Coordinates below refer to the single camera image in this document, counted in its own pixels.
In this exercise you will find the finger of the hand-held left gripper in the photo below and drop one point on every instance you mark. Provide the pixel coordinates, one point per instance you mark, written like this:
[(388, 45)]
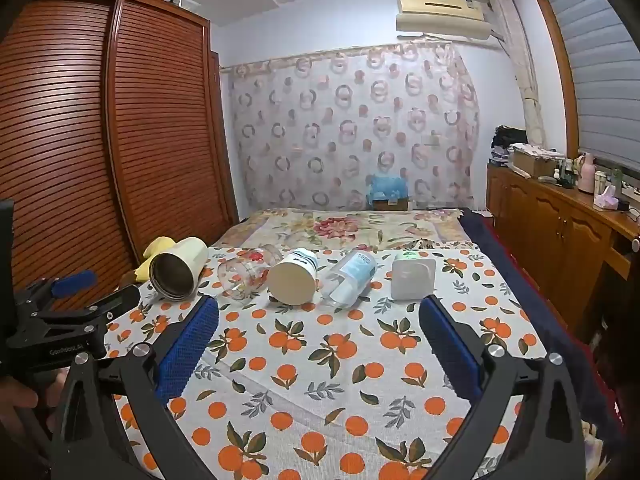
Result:
[(75, 281), (115, 301)]

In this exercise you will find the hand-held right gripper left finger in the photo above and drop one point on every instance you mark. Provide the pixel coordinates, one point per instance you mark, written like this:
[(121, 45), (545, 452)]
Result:
[(186, 347)]

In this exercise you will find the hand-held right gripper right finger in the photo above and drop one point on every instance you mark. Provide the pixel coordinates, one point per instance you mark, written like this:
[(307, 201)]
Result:
[(450, 350)]

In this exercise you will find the cream steel tumbler cup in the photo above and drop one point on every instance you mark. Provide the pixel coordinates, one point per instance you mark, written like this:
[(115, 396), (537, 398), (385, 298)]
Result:
[(177, 270)]

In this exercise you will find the white square plastic cup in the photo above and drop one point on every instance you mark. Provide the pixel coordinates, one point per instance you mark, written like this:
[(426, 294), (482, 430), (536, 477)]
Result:
[(412, 277)]

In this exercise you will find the clear glass cup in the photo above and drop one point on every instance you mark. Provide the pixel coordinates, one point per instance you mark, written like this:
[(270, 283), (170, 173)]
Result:
[(247, 272)]

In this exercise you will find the white paper cup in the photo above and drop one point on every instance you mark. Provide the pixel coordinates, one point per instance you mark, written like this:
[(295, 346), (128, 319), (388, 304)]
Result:
[(295, 277)]

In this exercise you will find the person's left hand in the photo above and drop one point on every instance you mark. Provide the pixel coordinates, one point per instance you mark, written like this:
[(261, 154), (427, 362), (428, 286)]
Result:
[(22, 400)]

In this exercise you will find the yellow cloth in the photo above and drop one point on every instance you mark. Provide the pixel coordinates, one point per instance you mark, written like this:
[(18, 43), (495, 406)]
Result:
[(155, 255)]

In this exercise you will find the dark blue blanket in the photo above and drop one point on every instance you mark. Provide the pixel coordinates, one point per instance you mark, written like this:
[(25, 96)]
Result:
[(505, 265)]

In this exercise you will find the clear plastic bottle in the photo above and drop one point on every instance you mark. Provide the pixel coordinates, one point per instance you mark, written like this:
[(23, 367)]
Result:
[(350, 275)]

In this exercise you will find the orange fruit print cloth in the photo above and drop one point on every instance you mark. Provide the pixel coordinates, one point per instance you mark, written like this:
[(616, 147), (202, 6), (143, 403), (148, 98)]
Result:
[(325, 375)]

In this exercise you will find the brown slatted wooden wardrobe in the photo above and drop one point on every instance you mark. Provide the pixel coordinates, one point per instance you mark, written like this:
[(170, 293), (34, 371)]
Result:
[(75, 150)]

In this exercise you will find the floral bed blanket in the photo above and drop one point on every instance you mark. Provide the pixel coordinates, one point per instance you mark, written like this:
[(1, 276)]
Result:
[(345, 227)]

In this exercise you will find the wooden sideboard cabinet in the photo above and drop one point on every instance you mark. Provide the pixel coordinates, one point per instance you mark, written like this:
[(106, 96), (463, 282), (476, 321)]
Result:
[(560, 230)]

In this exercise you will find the brown box with blue bag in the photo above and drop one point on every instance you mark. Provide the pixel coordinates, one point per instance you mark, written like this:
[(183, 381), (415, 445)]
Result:
[(389, 192)]

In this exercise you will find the stack of papers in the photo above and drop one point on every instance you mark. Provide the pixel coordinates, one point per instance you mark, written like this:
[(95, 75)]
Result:
[(500, 156)]

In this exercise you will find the cardboard box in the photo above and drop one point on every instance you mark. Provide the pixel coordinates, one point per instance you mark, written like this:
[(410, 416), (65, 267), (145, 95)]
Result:
[(534, 162)]

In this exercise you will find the pink tissue box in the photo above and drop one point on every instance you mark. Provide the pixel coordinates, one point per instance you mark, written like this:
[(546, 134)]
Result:
[(606, 199)]

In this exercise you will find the black bag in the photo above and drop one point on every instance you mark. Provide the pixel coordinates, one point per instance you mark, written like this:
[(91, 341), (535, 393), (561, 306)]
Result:
[(511, 137)]

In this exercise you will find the pink thermos jug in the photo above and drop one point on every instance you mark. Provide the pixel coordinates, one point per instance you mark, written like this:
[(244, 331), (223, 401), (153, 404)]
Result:
[(587, 172)]

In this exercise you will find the tied pale window curtain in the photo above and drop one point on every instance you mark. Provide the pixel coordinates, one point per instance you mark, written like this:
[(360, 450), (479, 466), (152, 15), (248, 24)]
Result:
[(522, 75)]

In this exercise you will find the grey window blind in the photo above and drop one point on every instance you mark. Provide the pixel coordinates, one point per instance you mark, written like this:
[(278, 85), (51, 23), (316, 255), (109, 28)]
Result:
[(595, 65)]

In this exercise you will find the cream wall air conditioner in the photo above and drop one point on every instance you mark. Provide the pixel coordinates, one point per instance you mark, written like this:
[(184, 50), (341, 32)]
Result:
[(440, 15)]

